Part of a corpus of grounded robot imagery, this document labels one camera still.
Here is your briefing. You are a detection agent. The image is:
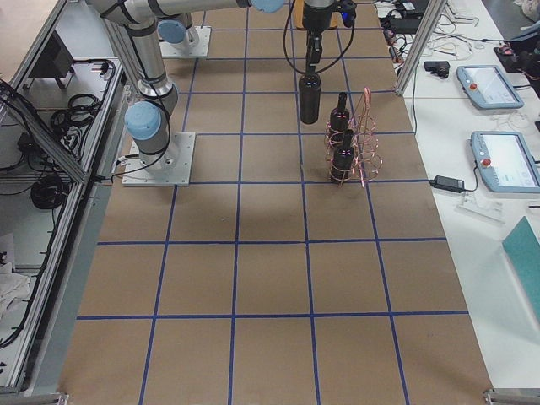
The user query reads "teach pendant tablet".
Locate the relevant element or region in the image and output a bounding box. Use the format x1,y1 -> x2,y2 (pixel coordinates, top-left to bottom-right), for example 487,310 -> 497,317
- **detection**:
456,65 -> 524,110
470,131 -> 539,194

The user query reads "teal board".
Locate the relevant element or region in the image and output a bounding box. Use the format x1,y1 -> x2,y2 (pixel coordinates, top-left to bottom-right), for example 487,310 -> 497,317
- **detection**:
502,217 -> 539,321

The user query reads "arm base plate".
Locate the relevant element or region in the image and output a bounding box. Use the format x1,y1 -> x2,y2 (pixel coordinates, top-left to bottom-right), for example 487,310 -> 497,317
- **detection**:
160,25 -> 212,59
121,132 -> 196,186

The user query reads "dark wine bottle in basket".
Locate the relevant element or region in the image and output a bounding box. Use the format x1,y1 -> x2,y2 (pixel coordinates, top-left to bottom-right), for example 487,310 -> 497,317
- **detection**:
329,92 -> 350,148
330,129 -> 355,184

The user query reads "white cloth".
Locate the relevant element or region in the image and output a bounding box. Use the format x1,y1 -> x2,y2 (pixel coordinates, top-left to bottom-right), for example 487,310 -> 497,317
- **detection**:
0,234 -> 31,321

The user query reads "aluminium frame post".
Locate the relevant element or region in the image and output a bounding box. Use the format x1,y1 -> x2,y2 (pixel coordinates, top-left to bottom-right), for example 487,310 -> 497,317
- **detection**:
395,0 -> 446,96

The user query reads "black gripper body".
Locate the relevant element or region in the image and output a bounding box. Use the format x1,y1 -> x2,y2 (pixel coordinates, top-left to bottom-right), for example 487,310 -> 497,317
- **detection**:
302,0 -> 335,33

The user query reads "copper wire bottle basket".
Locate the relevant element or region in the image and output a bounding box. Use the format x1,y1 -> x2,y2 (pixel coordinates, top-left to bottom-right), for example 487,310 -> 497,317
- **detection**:
325,88 -> 383,187

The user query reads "black power adapter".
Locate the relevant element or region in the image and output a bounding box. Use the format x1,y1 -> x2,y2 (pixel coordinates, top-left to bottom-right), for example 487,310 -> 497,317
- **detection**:
429,175 -> 465,193

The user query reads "black camera device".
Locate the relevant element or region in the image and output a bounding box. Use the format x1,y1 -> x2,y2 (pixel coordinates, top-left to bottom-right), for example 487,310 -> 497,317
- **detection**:
424,61 -> 450,78

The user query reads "dark wine bottle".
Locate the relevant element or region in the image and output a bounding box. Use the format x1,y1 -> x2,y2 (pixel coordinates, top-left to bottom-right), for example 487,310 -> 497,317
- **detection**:
299,67 -> 321,125
329,92 -> 350,148
330,129 -> 355,184

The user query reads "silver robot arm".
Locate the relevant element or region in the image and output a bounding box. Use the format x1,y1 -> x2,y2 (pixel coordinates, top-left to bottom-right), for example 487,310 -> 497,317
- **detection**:
90,0 -> 355,125
158,13 -> 199,47

